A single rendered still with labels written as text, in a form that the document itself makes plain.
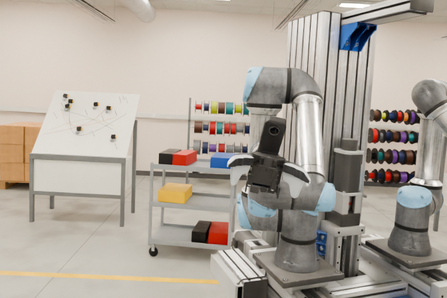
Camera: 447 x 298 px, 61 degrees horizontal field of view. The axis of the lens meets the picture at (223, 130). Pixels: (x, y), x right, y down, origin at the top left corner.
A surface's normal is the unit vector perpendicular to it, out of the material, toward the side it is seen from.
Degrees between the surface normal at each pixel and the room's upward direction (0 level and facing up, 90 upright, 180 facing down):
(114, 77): 90
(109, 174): 90
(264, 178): 90
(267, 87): 90
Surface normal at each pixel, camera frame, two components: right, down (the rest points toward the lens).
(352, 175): 0.35, 0.11
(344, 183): -0.41, 0.07
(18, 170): 0.02, 0.10
